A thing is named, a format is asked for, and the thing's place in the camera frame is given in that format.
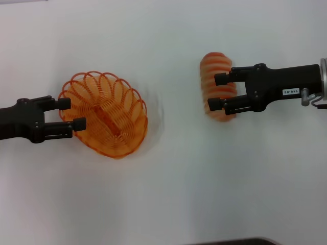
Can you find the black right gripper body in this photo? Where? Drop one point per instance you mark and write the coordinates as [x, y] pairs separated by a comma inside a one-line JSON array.
[[281, 81]]

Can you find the orange striped bread loaf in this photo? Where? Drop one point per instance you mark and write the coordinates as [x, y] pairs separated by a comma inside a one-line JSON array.
[[217, 63]]

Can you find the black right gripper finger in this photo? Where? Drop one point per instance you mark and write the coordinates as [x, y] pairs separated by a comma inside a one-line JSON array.
[[221, 79], [215, 104]]

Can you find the dark robot torso edge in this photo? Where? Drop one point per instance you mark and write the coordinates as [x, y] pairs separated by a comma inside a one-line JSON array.
[[233, 241]]

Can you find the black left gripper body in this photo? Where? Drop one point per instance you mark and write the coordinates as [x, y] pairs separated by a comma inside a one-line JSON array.
[[20, 120]]

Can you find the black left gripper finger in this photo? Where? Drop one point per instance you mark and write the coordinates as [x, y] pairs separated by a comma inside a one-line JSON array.
[[79, 125], [64, 104]]

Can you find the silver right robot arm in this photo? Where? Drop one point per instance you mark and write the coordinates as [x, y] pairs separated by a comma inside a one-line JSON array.
[[324, 76]]

